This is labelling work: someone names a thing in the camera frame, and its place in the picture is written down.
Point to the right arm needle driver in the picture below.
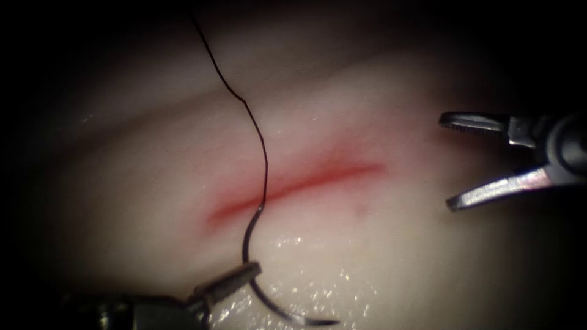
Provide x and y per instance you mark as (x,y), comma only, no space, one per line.
(564,146)

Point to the right arm needle driver jaw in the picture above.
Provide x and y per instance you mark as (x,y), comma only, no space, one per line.
(500,188)
(477,123)

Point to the left arm needle driver jaw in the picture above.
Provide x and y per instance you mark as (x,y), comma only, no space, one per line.
(229,279)

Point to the left arm needle driver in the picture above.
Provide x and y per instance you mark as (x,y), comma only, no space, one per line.
(156,316)

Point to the curved steel needle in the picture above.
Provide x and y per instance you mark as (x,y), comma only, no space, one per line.
(323,322)

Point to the black thread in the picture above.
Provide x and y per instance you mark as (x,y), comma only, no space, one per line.
(265,178)

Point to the tissue pad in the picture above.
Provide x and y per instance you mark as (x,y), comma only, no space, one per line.
(367,252)

